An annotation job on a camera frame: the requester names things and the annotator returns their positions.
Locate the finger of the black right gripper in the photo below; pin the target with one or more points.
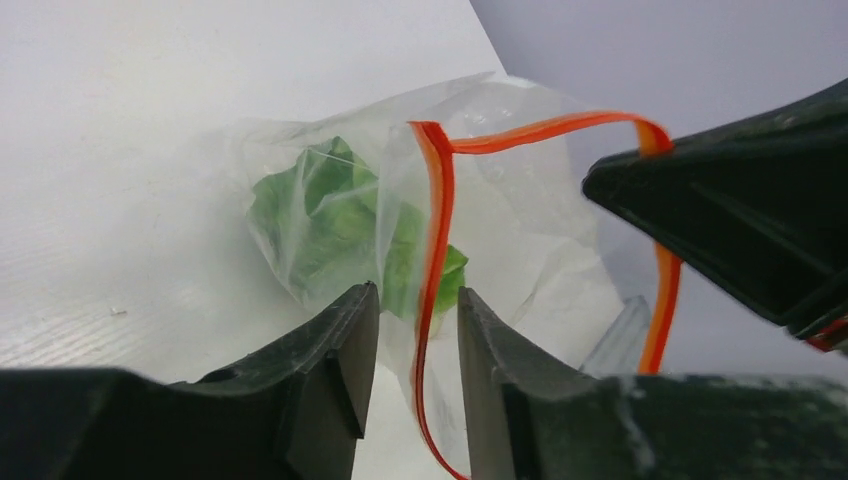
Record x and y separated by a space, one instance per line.
757 206

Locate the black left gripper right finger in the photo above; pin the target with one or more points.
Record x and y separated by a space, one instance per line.
531 416

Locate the clear orange-zip bag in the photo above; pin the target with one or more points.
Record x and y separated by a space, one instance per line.
494 163

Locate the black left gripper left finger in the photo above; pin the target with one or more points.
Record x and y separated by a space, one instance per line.
294 409

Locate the green lettuce head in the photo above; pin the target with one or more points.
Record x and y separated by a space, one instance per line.
316 221

